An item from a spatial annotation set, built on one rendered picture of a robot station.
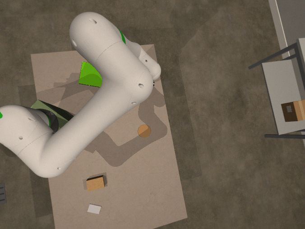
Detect tan rectangular box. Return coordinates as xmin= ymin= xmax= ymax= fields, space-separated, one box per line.
xmin=86 ymin=175 xmax=105 ymax=192

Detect orange round disc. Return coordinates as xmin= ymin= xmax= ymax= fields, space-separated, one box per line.
xmin=138 ymin=125 xmax=151 ymax=138

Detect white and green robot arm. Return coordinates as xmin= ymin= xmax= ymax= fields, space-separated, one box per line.
xmin=0 ymin=12 xmax=161 ymax=178

